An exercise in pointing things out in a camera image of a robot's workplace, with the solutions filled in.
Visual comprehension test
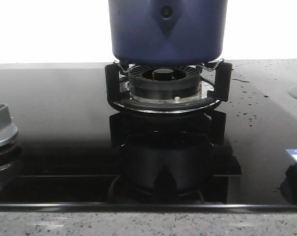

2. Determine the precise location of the dark blue cooking pot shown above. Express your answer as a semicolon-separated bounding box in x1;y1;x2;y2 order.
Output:
108;0;228;66

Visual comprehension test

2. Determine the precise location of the silver stove control knob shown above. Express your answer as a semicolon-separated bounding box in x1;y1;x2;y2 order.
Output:
0;104;18;147

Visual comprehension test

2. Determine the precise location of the black gas burner head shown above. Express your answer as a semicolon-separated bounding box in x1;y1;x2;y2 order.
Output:
128;66;201;99

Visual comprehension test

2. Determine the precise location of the black pot support grate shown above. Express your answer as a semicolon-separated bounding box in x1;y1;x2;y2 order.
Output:
105;59;232;114

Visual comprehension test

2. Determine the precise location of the black glass cooktop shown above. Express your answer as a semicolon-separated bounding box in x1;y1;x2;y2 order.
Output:
0;67;297;212

